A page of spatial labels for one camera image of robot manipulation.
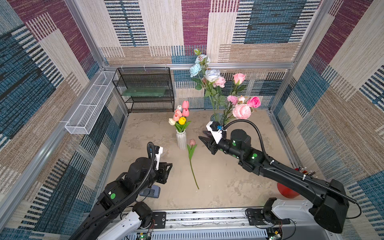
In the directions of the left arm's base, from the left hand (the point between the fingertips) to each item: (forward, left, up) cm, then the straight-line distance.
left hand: (171, 164), depth 67 cm
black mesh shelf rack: (+61, +29, +6) cm, 68 cm away
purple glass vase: (+30, -24, -2) cm, 39 cm away
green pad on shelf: (+49, +20, +3) cm, 53 cm away
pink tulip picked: (+20, -8, -22) cm, 30 cm away
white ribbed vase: (+21, -3, -11) cm, 24 cm away
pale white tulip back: (+29, -3, +8) cm, 30 cm away
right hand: (+12, -15, +5) cm, 20 cm away
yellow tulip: (+19, -5, +8) cm, 21 cm away
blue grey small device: (-5, +11, -21) cm, 24 cm away
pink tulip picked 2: (+29, -6, +10) cm, 31 cm away
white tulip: (+20, +1, +6) cm, 21 cm away
